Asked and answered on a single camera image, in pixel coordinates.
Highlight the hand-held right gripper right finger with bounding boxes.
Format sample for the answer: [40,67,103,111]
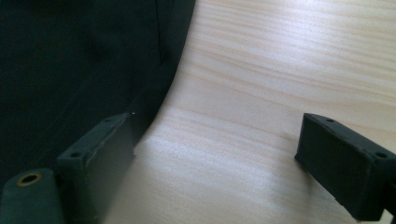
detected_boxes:
[293,112,396,222]

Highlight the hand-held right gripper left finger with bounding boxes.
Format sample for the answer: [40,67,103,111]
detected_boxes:
[55,112,135,224]

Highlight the black pants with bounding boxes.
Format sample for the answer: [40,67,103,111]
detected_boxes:
[0,0,197,200]

